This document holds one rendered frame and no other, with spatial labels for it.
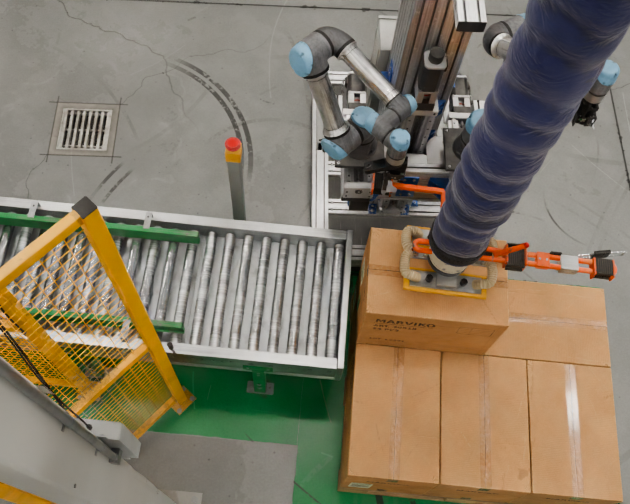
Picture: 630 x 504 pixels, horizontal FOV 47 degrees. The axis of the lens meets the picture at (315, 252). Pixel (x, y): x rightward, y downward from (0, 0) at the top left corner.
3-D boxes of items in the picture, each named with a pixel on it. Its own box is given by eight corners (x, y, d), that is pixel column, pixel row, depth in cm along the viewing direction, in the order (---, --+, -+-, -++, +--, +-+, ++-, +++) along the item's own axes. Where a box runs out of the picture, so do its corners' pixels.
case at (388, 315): (356, 342, 335) (365, 312, 299) (361, 264, 352) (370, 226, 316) (484, 354, 335) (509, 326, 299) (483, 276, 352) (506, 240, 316)
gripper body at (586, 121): (570, 127, 263) (583, 107, 252) (567, 108, 267) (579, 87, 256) (591, 128, 263) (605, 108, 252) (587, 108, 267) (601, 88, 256)
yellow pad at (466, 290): (402, 290, 292) (404, 285, 287) (403, 267, 296) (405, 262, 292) (485, 300, 292) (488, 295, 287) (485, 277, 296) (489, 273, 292)
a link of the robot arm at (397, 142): (399, 122, 268) (416, 136, 265) (394, 138, 278) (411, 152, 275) (384, 134, 265) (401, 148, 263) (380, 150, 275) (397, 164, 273)
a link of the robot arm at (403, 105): (330, 26, 287) (413, 115, 284) (310, 40, 283) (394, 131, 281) (337, 9, 276) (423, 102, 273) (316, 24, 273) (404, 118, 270)
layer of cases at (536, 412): (340, 487, 346) (347, 475, 309) (353, 294, 388) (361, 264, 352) (587, 510, 347) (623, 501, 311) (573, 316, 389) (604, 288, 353)
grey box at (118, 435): (73, 452, 219) (45, 433, 192) (77, 434, 221) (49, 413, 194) (138, 458, 219) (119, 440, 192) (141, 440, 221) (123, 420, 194)
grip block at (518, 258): (502, 270, 287) (506, 264, 282) (502, 248, 291) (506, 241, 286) (523, 272, 287) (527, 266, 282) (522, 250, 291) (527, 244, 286)
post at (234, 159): (235, 248, 412) (224, 153, 321) (237, 238, 415) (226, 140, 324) (247, 250, 412) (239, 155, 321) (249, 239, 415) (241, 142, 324)
